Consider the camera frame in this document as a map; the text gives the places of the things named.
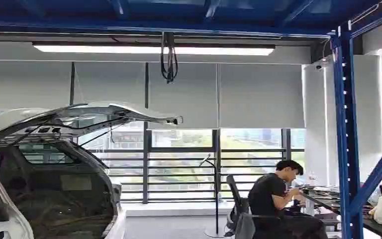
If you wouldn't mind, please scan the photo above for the grey roller blind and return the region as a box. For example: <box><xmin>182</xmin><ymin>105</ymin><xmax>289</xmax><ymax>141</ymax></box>
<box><xmin>74</xmin><ymin>61</ymin><xmax>146</xmax><ymax>107</ymax></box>
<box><xmin>0</xmin><ymin>60</ymin><xmax>73</xmax><ymax>110</ymax></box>
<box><xmin>219</xmin><ymin>63</ymin><xmax>306</xmax><ymax>129</ymax></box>
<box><xmin>147</xmin><ymin>62</ymin><xmax>219</xmax><ymax>130</ymax></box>

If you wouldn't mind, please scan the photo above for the dark window railing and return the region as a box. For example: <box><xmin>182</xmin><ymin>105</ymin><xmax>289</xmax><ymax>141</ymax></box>
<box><xmin>88</xmin><ymin>148</ymin><xmax>306</xmax><ymax>203</ymax></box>

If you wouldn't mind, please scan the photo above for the black floor stand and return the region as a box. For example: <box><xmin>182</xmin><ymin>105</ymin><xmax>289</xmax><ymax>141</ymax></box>
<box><xmin>198</xmin><ymin>153</ymin><xmax>227</xmax><ymax>239</ymax></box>

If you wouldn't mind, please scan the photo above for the long ceiling strip light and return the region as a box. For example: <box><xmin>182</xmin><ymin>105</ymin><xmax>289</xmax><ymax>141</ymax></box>
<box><xmin>32</xmin><ymin>43</ymin><xmax>276</xmax><ymax>57</ymax></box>

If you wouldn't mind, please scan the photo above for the black office chair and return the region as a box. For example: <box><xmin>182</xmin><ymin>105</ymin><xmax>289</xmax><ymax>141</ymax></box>
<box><xmin>225</xmin><ymin>175</ymin><xmax>256</xmax><ymax>239</ymax></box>

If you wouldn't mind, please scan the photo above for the person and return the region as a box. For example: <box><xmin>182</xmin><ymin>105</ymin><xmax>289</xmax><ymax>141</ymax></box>
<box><xmin>247</xmin><ymin>160</ymin><xmax>329</xmax><ymax>239</ymax></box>

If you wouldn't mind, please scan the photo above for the dark cluttered desk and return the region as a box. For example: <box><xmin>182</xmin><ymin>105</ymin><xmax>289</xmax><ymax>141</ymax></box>
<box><xmin>298</xmin><ymin>185</ymin><xmax>382</xmax><ymax>239</ymax></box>

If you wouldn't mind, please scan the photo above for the white car with open tailgate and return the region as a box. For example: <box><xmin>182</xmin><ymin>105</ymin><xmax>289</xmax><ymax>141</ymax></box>
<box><xmin>0</xmin><ymin>100</ymin><xmax>184</xmax><ymax>239</ymax></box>

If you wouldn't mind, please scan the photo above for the black hanging cable bundle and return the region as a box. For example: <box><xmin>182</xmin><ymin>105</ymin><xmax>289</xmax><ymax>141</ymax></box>
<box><xmin>160</xmin><ymin>32</ymin><xmax>179</xmax><ymax>85</ymax></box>

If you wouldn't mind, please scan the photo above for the blue steel rack frame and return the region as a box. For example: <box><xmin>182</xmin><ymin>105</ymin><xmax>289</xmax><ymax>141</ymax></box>
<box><xmin>0</xmin><ymin>0</ymin><xmax>382</xmax><ymax>239</ymax></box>

